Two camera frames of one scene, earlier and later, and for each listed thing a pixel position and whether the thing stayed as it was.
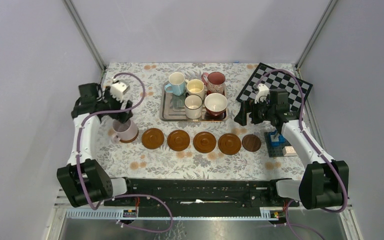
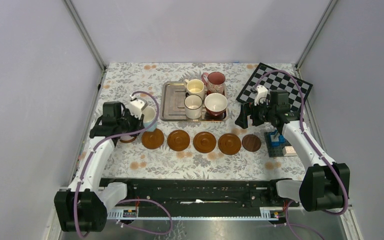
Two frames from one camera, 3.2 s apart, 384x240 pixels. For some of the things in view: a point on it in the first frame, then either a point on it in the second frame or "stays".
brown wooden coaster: x=229 y=144 stays
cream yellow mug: x=195 y=87 stays
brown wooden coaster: x=152 y=138 stays
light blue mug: x=177 y=80 → x=150 y=113
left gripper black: x=123 y=116 → x=139 y=124
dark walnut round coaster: x=251 y=143 stays
